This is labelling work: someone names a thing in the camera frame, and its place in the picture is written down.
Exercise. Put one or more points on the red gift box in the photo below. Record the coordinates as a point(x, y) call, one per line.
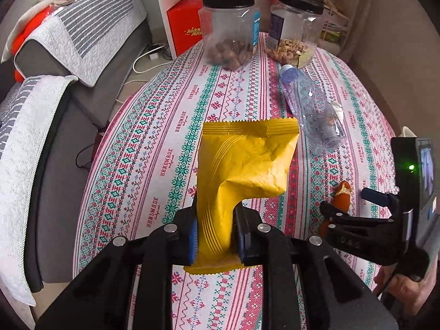
point(184, 24)

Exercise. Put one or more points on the yellow snack packet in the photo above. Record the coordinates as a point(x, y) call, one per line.
point(247, 165)

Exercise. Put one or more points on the grey striped sofa cover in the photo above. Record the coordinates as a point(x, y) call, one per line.
point(89, 27)

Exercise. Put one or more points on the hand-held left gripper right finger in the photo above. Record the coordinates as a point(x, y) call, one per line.
point(240, 242)

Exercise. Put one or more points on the patterned pink green tablecloth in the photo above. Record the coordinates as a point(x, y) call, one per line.
point(144, 137)

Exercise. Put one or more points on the orange cushion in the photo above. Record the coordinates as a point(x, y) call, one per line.
point(31, 24)

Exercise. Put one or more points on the clear jar of round nuts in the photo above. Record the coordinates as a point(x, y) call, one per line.
point(228, 27)

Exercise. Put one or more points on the grey sofa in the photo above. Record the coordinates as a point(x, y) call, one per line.
point(65, 137)

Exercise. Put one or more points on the crumpled paper scrap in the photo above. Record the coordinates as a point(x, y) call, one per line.
point(336, 109)

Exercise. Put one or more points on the clear plastic bottle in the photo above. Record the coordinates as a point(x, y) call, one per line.
point(309, 106)

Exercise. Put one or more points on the white grey seat cover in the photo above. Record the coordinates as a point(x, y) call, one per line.
point(24, 165)

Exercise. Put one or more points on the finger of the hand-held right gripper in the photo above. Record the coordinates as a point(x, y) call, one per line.
point(364, 237)
point(381, 198)

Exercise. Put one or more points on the person's right hand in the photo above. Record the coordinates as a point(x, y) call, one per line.
point(409, 295)

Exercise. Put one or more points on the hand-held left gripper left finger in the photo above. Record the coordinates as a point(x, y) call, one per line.
point(192, 244)

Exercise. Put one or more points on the orange wrapper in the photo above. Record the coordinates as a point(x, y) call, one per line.
point(343, 196)

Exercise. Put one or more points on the white charger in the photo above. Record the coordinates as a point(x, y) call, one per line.
point(154, 52)

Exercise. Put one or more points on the clear jar of peanuts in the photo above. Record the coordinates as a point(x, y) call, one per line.
point(295, 27)

